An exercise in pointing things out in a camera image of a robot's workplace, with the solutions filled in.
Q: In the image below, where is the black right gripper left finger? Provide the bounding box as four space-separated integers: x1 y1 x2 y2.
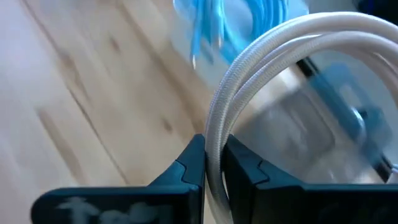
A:
30 133 206 224

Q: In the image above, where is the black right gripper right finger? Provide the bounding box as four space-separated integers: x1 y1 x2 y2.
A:
222 134 398 224

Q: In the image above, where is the cream braided HDMI cable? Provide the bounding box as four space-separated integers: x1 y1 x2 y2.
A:
204 11 398 224

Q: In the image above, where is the light blue HDMI cable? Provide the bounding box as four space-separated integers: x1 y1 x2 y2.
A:
172 0 309 68

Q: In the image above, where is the translucent grey plastic bin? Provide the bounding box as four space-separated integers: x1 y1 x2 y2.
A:
231 52 398 187

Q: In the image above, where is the white plastic bin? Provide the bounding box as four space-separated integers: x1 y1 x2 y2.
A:
169 0 312 103

